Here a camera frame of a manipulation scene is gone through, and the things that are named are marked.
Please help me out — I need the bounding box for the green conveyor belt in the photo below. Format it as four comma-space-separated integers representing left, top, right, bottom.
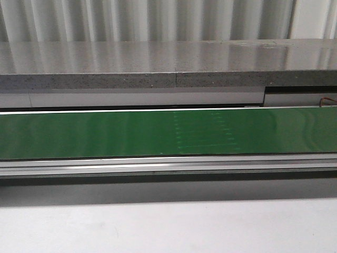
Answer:
1, 107, 336, 160

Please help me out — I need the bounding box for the grey stone countertop slab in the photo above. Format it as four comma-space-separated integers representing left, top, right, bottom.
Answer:
1, 39, 336, 90

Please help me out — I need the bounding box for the white corrugated curtain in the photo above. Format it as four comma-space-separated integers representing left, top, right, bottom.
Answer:
1, 1, 336, 42

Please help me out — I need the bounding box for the aluminium conveyor frame rail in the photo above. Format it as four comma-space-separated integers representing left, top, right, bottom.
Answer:
1, 153, 336, 176

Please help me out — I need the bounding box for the red orange wire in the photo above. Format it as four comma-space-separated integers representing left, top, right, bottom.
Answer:
319, 97, 337, 108

